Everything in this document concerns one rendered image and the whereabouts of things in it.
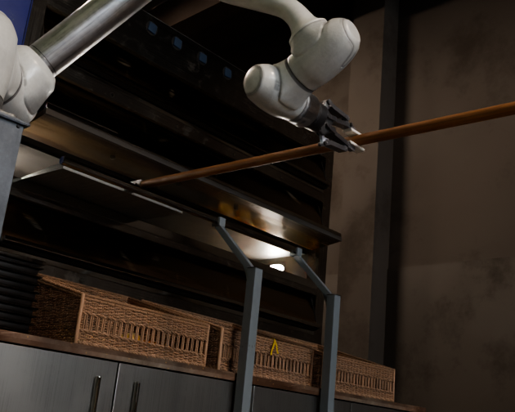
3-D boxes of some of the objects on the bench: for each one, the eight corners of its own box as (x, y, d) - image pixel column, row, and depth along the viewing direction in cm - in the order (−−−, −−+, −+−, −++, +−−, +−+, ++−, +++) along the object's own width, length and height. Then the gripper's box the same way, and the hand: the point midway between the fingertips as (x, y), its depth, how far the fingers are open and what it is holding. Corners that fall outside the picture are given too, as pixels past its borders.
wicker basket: (127, 368, 280) (138, 297, 288) (226, 385, 320) (232, 323, 328) (217, 370, 249) (226, 292, 257) (314, 388, 289) (319, 320, 297)
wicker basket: (-14, 344, 239) (2, 263, 247) (118, 367, 279) (129, 297, 287) (73, 343, 208) (89, 251, 216) (208, 369, 248) (217, 290, 256)
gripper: (298, 87, 187) (351, 121, 203) (293, 144, 182) (347, 174, 199) (321, 80, 182) (373, 115, 199) (316, 138, 177) (370, 169, 194)
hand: (353, 140), depth 196 cm, fingers closed on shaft, 3 cm apart
